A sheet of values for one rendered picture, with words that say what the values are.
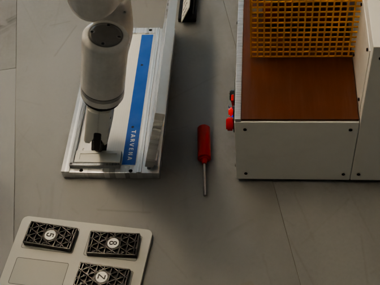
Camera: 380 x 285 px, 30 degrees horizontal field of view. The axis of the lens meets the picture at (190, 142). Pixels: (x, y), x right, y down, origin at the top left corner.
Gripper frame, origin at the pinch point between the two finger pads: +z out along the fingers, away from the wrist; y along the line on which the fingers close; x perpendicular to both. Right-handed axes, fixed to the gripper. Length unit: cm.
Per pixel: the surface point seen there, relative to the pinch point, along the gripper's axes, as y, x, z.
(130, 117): -9.4, 5.6, 1.6
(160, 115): 5.7, 11.6, -18.3
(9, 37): -37.7, -27.9, 10.8
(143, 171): 5.2, 9.9, 0.7
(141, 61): -26.8, 6.1, 1.5
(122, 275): 29.4, 8.6, 0.8
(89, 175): 5.7, -1.2, 4.0
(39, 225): 18.9, -9.0, 4.6
